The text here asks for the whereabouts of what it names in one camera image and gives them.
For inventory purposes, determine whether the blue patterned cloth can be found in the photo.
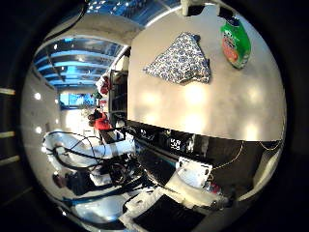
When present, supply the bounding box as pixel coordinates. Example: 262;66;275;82
143;32;211;85

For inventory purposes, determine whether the white square marker tag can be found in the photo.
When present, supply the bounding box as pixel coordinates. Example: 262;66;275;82
169;137;183;151

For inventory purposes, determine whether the white desk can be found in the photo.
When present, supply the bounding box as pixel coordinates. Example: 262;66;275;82
42;130;136;165

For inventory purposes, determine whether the person in red top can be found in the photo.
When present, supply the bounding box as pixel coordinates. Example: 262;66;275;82
87;108;114;131

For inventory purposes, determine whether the dark shelf unit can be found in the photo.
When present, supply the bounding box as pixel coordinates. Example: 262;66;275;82
108;69;129;125

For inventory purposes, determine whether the person in dark clothing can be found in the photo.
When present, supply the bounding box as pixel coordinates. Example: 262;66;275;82
52;170;98;196

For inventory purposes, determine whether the red item on shelf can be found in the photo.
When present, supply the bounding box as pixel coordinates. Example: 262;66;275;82
99;75;112;95

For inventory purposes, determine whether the thick black cable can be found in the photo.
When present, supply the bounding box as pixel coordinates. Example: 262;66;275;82
61;175;154;208

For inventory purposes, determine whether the thin black cable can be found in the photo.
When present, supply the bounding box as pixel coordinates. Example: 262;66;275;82
42;130;109;172

